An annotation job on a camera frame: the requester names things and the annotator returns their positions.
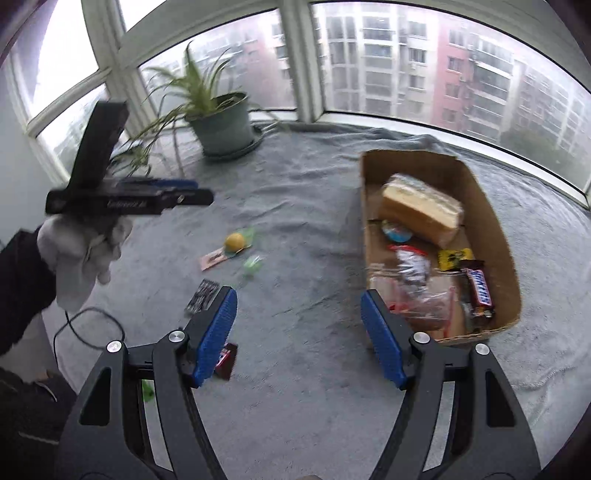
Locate silver and red snack packet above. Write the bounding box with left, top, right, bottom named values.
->
left=389, top=244, right=432, bottom=296

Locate pink snack packet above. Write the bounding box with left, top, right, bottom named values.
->
left=199, top=248, right=229, bottom=271

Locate round blue snack cup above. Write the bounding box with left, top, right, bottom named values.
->
left=381, top=219, right=413, bottom=244

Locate person's leg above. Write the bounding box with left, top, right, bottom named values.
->
left=0, top=367, right=79, bottom=480

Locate cardboard box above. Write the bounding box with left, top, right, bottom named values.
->
left=359, top=148, right=522, bottom=348

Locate dark striped snack packet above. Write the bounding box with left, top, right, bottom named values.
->
left=185, top=279, right=220, bottom=315

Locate person's left forearm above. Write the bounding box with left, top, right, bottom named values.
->
left=0, top=226, right=58, bottom=356

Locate yellow candy packet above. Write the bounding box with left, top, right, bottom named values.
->
left=437, top=248, right=474, bottom=271

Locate dark red snack packet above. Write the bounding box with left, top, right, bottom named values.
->
left=215, top=342, right=238, bottom=380

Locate apartment building outside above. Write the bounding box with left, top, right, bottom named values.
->
left=272, top=2, right=591, bottom=160

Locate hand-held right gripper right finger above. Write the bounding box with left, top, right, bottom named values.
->
left=360, top=288, right=543, bottom=480

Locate white window frame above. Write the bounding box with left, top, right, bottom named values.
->
left=0, top=0, right=591, bottom=195

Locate person's left hand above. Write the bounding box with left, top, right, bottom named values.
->
left=37, top=215, right=134, bottom=312

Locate yellow round candy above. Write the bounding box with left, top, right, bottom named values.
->
left=224, top=227, right=257, bottom=257

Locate black cable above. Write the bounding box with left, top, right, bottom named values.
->
left=53, top=308, right=125, bottom=370

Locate plastic sandwich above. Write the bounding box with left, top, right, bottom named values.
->
left=379, top=173, right=465, bottom=248

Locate green pot saucer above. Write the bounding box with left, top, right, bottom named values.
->
left=203, top=122, right=266, bottom=160

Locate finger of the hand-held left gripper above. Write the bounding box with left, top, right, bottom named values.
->
left=115, top=176, right=200, bottom=191

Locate potted spider plant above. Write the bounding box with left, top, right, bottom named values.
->
left=108, top=41, right=254, bottom=178

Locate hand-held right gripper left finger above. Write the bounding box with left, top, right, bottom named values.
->
left=55, top=285, right=238, bottom=480

